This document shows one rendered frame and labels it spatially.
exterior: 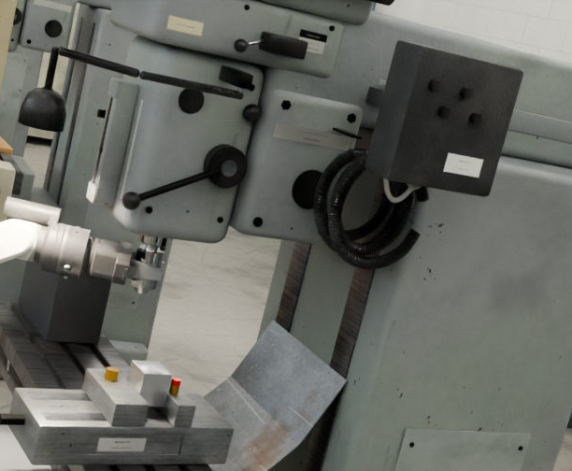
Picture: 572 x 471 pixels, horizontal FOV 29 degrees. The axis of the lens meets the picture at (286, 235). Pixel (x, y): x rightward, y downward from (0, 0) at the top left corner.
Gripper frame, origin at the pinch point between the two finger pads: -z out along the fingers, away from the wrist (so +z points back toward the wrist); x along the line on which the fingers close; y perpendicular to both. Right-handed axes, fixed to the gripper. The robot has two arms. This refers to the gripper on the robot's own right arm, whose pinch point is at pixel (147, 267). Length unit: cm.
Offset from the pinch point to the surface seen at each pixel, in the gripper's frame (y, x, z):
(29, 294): 24, 47, 23
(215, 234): -10.3, -6.8, -9.8
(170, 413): 19.8, -15.1, -9.1
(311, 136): -30.0, -4.3, -22.0
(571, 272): -16, 6, -78
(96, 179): -14.5, -5.5, 11.6
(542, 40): -73, 547, -238
